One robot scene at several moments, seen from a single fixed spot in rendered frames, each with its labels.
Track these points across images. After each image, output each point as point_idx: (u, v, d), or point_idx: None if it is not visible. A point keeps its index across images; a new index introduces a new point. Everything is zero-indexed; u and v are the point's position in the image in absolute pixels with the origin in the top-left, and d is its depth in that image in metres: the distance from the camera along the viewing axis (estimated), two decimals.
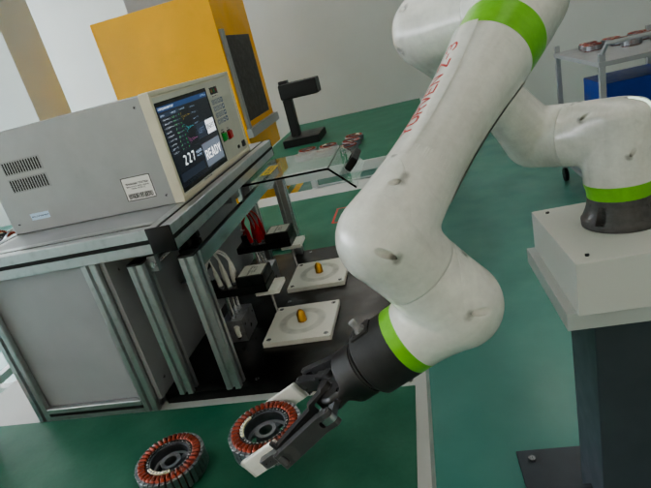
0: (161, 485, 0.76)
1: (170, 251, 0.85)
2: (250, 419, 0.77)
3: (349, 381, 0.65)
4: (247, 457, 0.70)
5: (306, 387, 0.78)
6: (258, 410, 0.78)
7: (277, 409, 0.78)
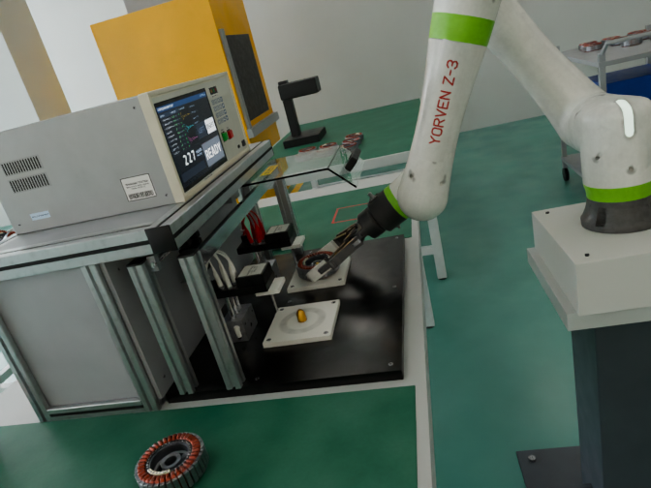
0: (161, 485, 0.76)
1: (170, 251, 0.85)
2: (307, 259, 1.35)
3: (367, 224, 1.24)
4: (309, 270, 1.28)
5: (339, 242, 1.36)
6: (311, 255, 1.37)
7: (323, 254, 1.36)
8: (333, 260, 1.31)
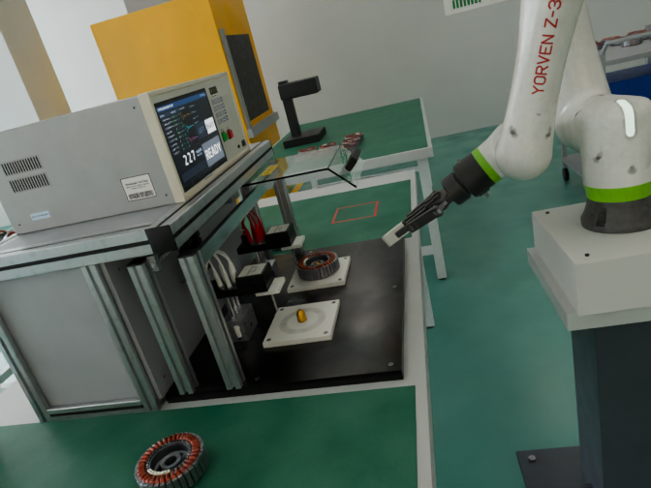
0: (161, 485, 0.76)
1: (170, 251, 0.85)
2: (307, 259, 1.35)
3: None
4: (393, 242, 1.29)
5: None
6: (311, 255, 1.37)
7: (323, 254, 1.36)
8: (333, 260, 1.31)
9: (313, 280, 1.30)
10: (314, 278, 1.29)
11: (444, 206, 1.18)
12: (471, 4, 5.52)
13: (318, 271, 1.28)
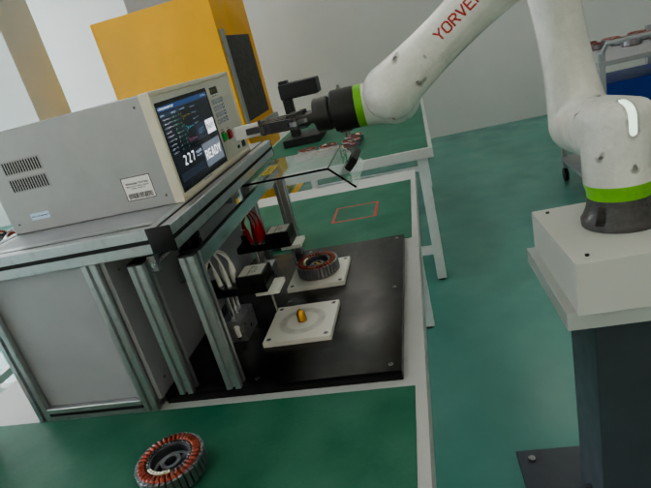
0: (161, 485, 0.76)
1: (170, 251, 0.85)
2: (307, 259, 1.35)
3: None
4: (241, 138, 1.20)
5: None
6: (311, 255, 1.37)
7: (323, 254, 1.36)
8: (333, 260, 1.31)
9: (313, 280, 1.30)
10: (314, 278, 1.29)
11: (302, 123, 1.12)
12: None
13: (318, 271, 1.28)
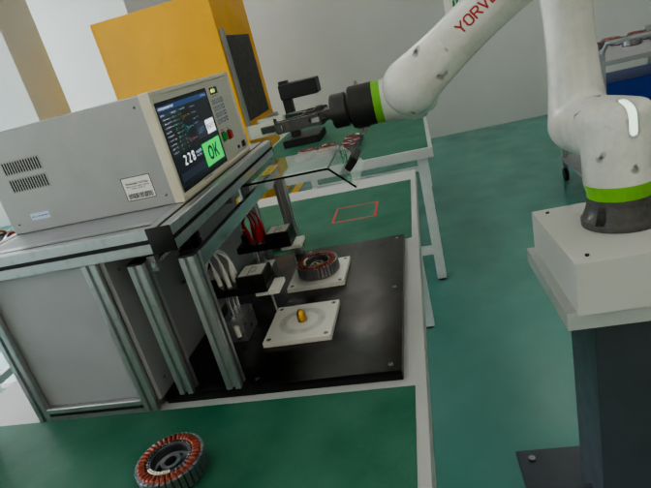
0: (161, 485, 0.76)
1: (170, 251, 0.85)
2: (307, 259, 1.35)
3: None
4: None
5: None
6: (311, 255, 1.37)
7: (323, 254, 1.36)
8: (333, 260, 1.31)
9: (313, 280, 1.30)
10: (314, 278, 1.29)
11: (322, 118, 1.11)
12: None
13: (318, 271, 1.28)
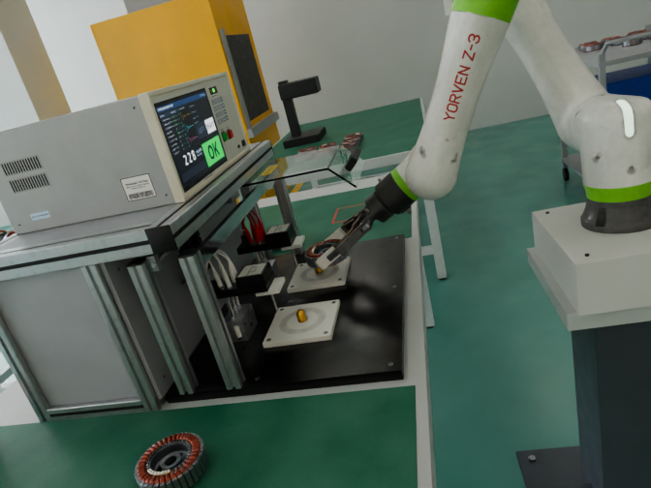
0: (161, 485, 0.76)
1: (170, 251, 0.85)
2: (316, 247, 1.33)
3: None
4: None
5: None
6: (319, 243, 1.35)
7: (330, 241, 1.34)
8: (342, 247, 1.29)
9: None
10: None
11: (369, 223, 1.22)
12: None
13: None
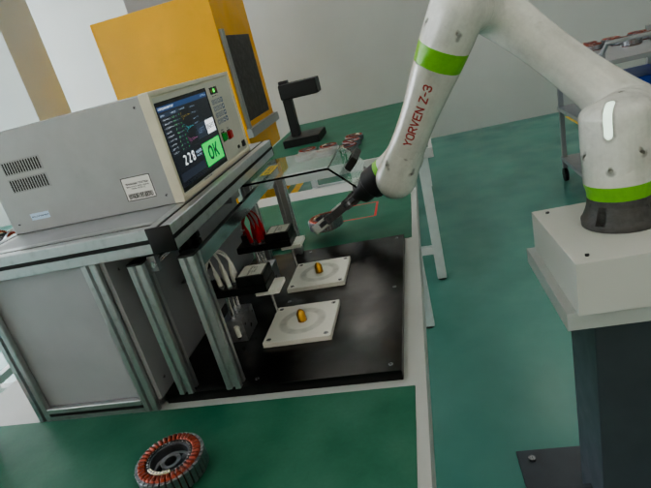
0: (161, 485, 0.76)
1: (170, 251, 0.85)
2: (319, 216, 1.67)
3: None
4: None
5: None
6: (323, 213, 1.69)
7: (331, 213, 1.67)
8: (335, 218, 1.61)
9: None
10: None
11: (353, 200, 1.53)
12: None
13: None
